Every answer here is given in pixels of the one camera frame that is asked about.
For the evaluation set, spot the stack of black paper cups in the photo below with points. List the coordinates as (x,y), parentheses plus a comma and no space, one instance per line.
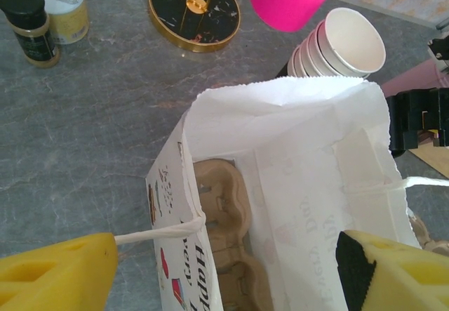
(350,40)

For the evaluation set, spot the white printed paper bag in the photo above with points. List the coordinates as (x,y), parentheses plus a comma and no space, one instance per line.
(298,142)

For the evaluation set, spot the pink straw canister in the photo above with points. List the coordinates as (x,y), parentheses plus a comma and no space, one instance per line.
(414,79)

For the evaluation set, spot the brown pulp cup carrier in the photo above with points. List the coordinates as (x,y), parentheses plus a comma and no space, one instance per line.
(224,191)

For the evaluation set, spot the yellow tin can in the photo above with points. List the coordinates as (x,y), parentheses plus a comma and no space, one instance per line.
(66,12)

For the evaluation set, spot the spice jar with black cap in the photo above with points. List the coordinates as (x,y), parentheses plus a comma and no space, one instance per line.
(31,26)

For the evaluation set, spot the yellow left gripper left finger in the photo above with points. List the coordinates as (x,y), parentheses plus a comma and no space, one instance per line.
(52,276)

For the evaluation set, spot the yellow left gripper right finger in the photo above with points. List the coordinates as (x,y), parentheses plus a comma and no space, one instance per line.
(410,279)

